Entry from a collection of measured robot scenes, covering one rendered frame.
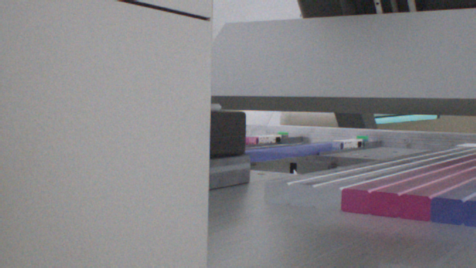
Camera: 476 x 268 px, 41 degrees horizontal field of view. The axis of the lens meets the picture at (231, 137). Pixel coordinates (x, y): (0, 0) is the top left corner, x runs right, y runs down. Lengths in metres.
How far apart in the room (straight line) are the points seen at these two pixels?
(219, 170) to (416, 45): 0.84
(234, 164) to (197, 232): 0.24
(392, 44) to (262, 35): 0.29
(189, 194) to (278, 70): 1.08
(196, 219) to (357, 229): 0.12
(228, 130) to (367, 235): 0.15
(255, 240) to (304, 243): 0.02
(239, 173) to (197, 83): 0.25
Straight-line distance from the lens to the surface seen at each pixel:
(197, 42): 0.15
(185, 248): 0.15
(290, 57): 1.25
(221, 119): 0.38
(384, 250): 0.23
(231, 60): 1.31
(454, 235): 0.27
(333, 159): 0.65
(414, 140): 0.82
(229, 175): 0.39
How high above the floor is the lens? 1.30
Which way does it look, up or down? 39 degrees down
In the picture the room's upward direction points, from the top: 26 degrees counter-clockwise
